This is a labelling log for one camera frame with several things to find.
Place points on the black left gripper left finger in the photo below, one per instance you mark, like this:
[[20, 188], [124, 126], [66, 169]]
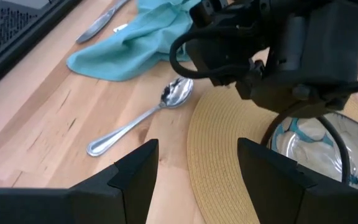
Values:
[[73, 205]]

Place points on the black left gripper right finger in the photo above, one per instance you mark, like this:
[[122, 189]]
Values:
[[291, 199]]

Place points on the round woven straw placemat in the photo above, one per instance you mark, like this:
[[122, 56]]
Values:
[[216, 149]]

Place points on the teal cloth napkin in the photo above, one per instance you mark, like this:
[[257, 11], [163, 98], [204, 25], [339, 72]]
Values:
[[135, 46]]

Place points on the silver metal spoon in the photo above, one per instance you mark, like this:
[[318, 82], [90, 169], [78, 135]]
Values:
[[176, 91]]

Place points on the silver metal knife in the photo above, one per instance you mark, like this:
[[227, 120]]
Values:
[[95, 28]]

